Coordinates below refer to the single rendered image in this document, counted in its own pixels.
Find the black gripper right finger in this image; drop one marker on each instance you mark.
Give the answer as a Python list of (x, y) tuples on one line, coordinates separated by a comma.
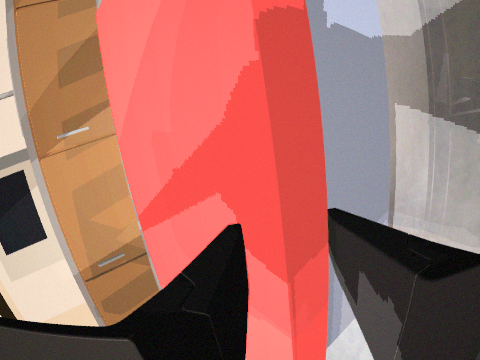
[(414, 299)]

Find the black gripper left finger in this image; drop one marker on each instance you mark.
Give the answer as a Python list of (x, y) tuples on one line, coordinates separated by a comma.
[(201, 315)]

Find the red box lid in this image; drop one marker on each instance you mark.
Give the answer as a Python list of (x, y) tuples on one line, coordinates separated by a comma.
[(217, 113)]

